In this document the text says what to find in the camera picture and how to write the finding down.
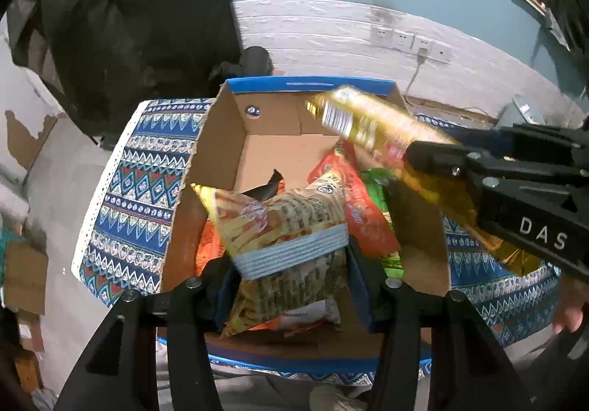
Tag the long yellow snack packet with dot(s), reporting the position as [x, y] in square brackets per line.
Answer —
[368, 121]

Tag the orange snack packet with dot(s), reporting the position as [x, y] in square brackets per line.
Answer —
[209, 250]
[363, 213]

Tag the blue patterned tablecloth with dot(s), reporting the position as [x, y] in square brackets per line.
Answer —
[138, 190]

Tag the cardboard box blue rim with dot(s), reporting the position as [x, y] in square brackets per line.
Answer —
[276, 149]

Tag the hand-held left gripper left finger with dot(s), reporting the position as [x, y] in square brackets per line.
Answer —
[225, 300]

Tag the black cloth panel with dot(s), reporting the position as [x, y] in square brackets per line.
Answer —
[138, 24]

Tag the black cylindrical device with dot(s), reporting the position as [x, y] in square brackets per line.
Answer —
[253, 61]

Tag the black snack packet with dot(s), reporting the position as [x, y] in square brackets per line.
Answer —
[271, 188]

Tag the white wall socket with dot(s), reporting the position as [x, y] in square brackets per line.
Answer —
[379, 34]
[401, 40]
[418, 43]
[441, 53]

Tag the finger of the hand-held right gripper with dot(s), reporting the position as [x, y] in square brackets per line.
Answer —
[552, 144]
[441, 160]

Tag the person's right hand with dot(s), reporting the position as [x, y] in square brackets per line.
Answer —
[573, 314]

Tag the flat cardboard piece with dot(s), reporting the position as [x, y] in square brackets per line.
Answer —
[25, 277]

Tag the grey blue trash bin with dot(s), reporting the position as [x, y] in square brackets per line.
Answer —
[515, 114]

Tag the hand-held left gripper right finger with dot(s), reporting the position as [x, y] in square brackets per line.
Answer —
[363, 296]

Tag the green snack packet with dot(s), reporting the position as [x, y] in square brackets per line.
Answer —
[379, 178]

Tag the large orange chips bag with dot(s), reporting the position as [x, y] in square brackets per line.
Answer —
[285, 227]

